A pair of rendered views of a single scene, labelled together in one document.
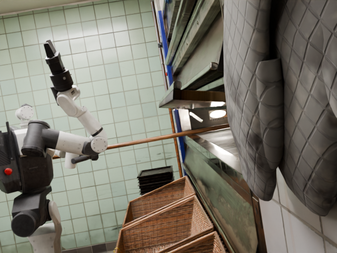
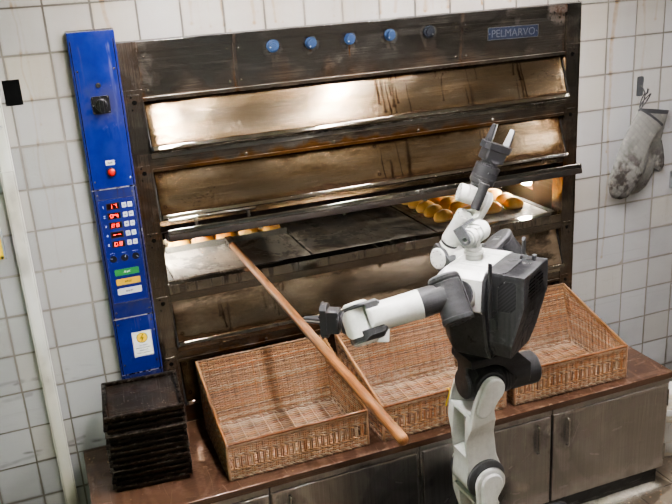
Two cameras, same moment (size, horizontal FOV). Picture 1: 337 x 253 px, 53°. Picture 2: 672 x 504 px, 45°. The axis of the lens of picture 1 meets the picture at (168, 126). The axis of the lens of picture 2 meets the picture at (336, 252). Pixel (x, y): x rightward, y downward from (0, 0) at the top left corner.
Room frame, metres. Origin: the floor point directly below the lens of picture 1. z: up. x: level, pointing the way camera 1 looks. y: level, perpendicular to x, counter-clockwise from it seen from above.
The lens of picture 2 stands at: (2.87, 2.93, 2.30)
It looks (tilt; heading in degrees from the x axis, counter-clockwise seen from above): 19 degrees down; 253
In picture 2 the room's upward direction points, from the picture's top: 4 degrees counter-clockwise
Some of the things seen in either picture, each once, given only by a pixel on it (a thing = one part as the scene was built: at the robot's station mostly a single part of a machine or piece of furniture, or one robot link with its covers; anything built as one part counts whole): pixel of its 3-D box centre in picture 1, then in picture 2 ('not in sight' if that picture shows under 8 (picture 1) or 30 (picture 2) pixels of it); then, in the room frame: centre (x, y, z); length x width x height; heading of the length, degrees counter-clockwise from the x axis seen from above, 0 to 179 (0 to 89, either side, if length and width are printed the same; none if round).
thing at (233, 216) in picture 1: (203, 173); (382, 281); (1.70, -0.14, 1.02); 1.79 x 0.11 x 0.19; 2
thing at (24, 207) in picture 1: (32, 210); (497, 367); (1.63, 0.73, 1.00); 0.28 x 0.13 x 0.18; 3
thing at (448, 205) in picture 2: not in sight; (452, 196); (1.14, -0.60, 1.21); 0.61 x 0.48 x 0.06; 92
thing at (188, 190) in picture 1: (160, 208); (280, 401); (2.26, 0.15, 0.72); 0.56 x 0.49 x 0.28; 2
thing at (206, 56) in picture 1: (187, 73); (377, 163); (1.70, -0.14, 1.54); 1.79 x 0.11 x 0.19; 2
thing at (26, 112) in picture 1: (24, 115); (474, 237); (1.71, 0.71, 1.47); 0.10 x 0.07 x 0.09; 37
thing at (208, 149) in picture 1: (203, 146); (378, 249); (1.70, -0.16, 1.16); 1.80 x 0.06 x 0.04; 2
